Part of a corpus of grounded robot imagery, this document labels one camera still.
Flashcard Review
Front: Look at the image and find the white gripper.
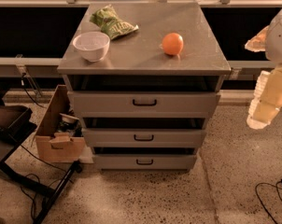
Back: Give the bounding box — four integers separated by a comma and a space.
245, 26, 282, 130

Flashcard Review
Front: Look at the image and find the grey bottom drawer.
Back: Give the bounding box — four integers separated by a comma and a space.
92, 155, 197, 170

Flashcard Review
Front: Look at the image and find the grey drawer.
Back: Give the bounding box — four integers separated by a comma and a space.
82, 129, 206, 147
68, 91, 219, 118
92, 155, 197, 170

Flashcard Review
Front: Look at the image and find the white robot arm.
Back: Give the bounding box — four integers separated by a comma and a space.
245, 9, 282, 130

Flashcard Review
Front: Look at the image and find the grey metal drawer cabinet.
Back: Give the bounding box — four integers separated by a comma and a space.
57, 1, 233, 173

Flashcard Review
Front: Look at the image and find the grey top drawer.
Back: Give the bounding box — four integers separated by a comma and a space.
68, 91, 219, 118

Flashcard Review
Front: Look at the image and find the grey middle drawer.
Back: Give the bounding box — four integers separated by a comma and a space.
82, 129, 206, 147

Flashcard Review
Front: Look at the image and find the orange fruit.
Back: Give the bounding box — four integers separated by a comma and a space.
162, 33, 184, 55

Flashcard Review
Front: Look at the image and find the green chip bag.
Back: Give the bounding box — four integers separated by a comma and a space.
90, 5, 139, 40

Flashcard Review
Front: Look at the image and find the white bowl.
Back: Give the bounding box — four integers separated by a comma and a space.
73, 32, 110, 62

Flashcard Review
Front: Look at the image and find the white cup in box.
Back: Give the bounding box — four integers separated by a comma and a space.
61, 113, 78, 124

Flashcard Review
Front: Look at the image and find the brown cardboard box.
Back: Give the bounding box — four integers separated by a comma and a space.
35, 85, 86, 162

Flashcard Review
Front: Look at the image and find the black floor cable right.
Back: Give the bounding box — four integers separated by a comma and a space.
254, 180, 282, 224

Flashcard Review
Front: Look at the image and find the black floor cable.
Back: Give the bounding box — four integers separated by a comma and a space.
254, 180, 282, 224
19, 145, 74, 221

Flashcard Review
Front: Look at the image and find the black floor cable left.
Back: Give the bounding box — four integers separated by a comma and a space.
19, 145, 74, 221

